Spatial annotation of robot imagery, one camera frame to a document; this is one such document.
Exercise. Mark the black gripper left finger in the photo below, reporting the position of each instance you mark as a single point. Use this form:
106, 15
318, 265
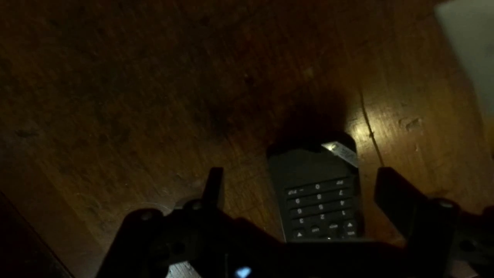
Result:
214, 185

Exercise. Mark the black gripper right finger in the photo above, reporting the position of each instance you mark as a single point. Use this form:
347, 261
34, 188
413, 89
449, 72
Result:
410, 210

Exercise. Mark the black remote control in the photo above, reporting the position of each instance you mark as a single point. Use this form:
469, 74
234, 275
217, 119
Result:
318, 194

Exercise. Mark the dark wooden secretary desk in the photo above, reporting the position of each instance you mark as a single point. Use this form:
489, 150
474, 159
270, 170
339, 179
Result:
128, 77

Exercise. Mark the white paper sheet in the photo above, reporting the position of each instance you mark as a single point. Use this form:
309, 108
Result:
472, 40

